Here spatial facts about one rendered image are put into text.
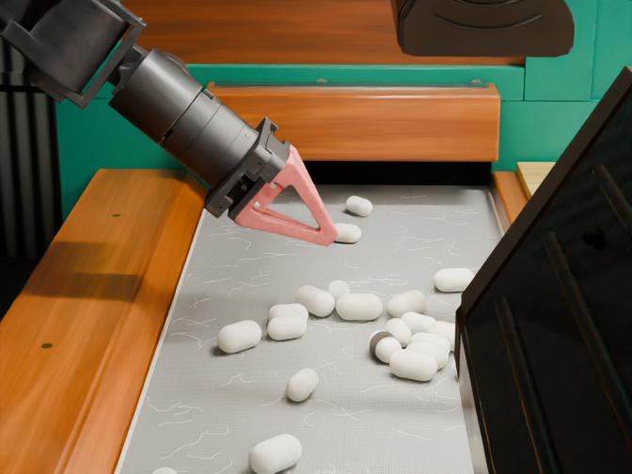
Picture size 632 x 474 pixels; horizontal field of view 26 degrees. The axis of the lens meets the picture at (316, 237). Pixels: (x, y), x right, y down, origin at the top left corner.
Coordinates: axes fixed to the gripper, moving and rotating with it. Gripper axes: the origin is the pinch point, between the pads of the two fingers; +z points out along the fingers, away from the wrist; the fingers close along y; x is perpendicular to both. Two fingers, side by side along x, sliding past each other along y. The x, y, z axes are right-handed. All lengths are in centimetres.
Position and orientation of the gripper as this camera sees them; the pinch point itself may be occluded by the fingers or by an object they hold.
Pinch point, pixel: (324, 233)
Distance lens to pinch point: 108.1
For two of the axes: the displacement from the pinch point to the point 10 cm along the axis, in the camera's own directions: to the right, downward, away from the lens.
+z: 7.6, 6.2, 1.8
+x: -6.5, 7.2, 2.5
